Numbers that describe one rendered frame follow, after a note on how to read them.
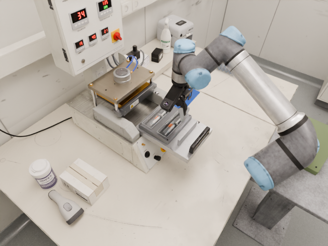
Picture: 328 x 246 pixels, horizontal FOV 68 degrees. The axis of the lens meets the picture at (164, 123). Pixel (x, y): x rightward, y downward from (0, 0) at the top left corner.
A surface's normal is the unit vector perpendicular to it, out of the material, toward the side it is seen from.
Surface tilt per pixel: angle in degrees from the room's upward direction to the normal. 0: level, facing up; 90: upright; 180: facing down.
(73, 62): 90
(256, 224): 0
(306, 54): 90
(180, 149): 0
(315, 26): 90
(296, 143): 49
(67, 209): 22
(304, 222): 0
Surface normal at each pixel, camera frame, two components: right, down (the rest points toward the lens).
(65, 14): 0.81, 0.46
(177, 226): 0.04, -0.68
